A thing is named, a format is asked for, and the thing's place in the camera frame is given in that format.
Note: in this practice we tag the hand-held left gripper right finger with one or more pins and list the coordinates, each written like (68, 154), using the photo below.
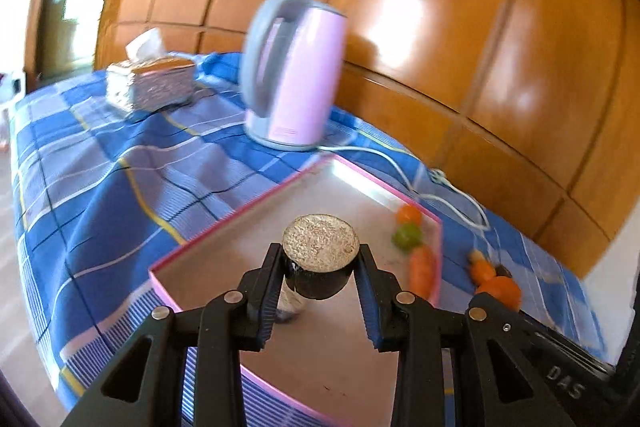
(372, 307)

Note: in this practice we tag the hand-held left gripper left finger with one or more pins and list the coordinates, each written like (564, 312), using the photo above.
(267, 307)

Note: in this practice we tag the carrot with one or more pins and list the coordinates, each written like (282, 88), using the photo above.
(421, 269)

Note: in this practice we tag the green lime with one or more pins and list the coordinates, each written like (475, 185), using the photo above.
(406, 237)

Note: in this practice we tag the dark cylinder piece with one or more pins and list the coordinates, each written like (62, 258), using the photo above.
(320, 242)

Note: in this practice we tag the pink shallow tray box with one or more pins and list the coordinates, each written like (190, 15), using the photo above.
(350, 207)

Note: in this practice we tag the blue plaid tablecloth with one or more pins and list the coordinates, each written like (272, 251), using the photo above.
(100, 187)

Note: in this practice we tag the pink electric kettle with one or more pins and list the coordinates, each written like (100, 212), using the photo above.
(305, 77)

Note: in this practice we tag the silver tissue box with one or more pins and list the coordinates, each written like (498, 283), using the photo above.
(150, 84)

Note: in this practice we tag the white tissue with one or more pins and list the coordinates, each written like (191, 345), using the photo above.
(142, 44)

